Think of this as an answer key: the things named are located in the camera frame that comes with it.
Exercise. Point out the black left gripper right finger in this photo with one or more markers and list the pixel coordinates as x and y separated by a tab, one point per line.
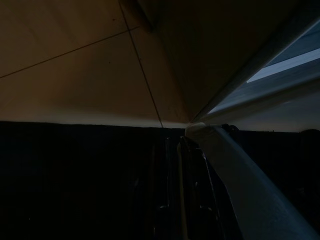
200	200

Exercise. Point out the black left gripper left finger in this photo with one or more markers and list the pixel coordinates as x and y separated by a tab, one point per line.
162	200

